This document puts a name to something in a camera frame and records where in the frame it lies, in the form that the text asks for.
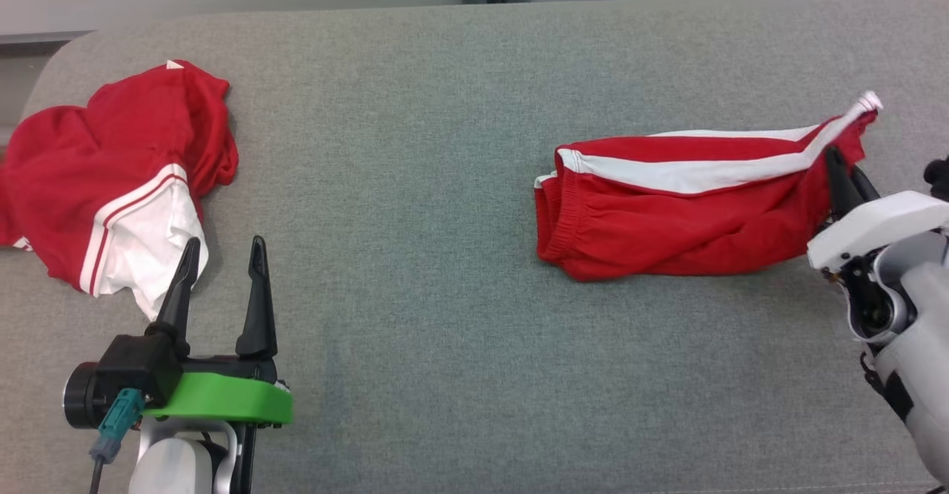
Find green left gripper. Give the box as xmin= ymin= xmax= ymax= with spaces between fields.
xmin=142 ymin=235 xmax=294 ymax=429

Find red white-sleeved jersey shirt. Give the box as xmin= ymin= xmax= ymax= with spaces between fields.
xmin=0 ymin=59 xmax=240 ymax=323

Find teal-plug left camera cable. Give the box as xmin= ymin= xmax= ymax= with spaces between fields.
xmin=87 ymin=388 xmax=146 ymax=494

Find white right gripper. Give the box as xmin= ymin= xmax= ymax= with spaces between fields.
xmin=806 ymin=145 xmax=949 ymax=274

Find red shorts with white stripe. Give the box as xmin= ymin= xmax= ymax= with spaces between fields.
xmin=533 ymin=90 xmax=884 ymax=283

